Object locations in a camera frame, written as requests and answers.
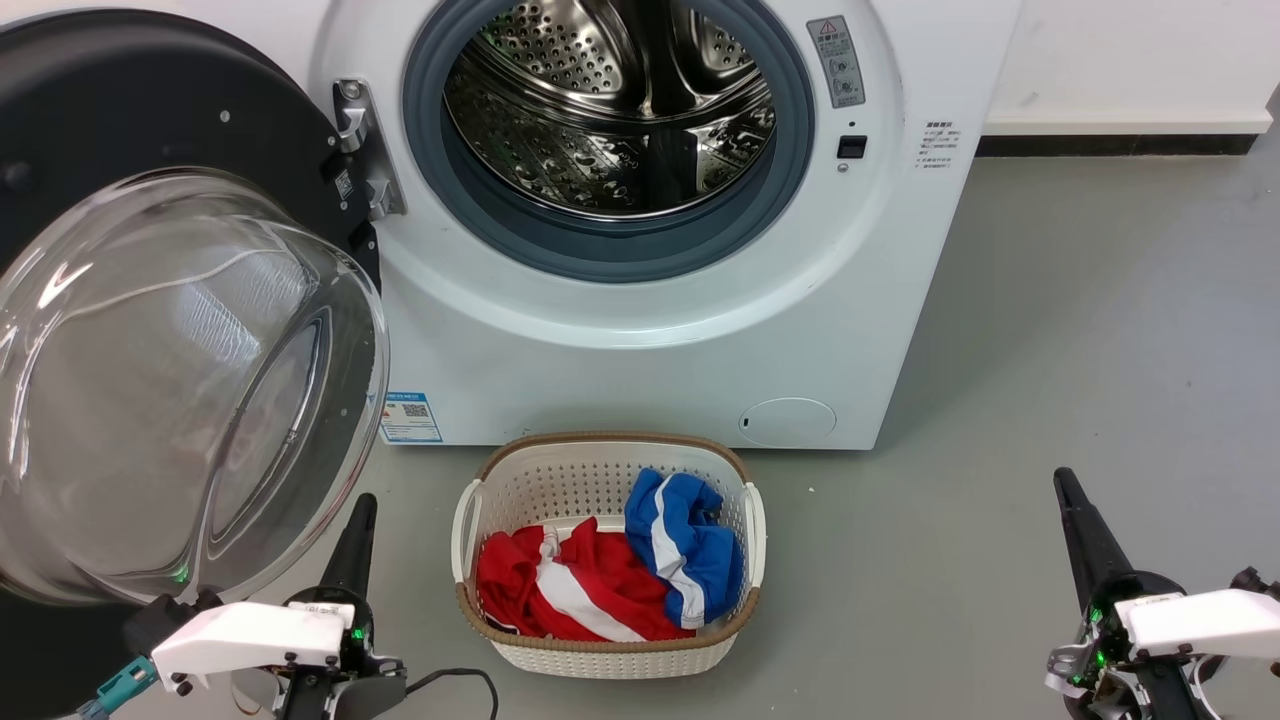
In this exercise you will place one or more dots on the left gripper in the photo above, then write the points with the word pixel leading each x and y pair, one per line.
pixel 350 690

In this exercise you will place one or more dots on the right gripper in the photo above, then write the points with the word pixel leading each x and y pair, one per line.
pixel 1105 620

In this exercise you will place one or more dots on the washer door glass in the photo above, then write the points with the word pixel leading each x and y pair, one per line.
pixel 180 400

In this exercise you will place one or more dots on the white front-load washing machine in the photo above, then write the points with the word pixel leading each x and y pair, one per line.
pixel 600 380

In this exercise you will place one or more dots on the metal door hinge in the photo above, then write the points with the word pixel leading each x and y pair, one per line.
pixel 362 150

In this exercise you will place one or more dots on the black door latch slot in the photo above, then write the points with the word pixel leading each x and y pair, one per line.
pixel 852 147

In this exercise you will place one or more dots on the blue energy label sticker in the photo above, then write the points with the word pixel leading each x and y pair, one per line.
pixel 410 418

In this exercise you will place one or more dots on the red and white garment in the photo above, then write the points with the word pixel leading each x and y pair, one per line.
pixel 590 590

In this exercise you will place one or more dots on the cream perforated laundry basket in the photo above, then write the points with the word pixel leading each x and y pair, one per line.
pixel 600 470

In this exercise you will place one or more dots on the round white filter cover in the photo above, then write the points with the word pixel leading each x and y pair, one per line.
pixel 787 422

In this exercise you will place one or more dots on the blue and white garment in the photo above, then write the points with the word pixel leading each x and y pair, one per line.
pixel 690 560

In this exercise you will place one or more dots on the black baseboard strip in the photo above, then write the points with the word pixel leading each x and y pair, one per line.
pixel 1110 145

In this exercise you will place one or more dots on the printed text label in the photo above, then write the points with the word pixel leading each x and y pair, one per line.
pixel 938 145

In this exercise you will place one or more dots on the stainless steel drum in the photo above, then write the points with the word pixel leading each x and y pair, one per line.
pixel 560 150

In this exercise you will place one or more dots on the grey warning sticker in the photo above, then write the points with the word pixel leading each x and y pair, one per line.
pixel 836 60

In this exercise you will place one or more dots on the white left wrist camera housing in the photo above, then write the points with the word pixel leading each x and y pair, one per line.
pixel 250 635

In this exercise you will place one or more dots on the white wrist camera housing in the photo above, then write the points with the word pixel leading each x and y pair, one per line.
pixel 1210 620
pixel 250 635

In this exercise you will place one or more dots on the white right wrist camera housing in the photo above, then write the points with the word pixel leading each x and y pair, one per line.
pixel 1210 620

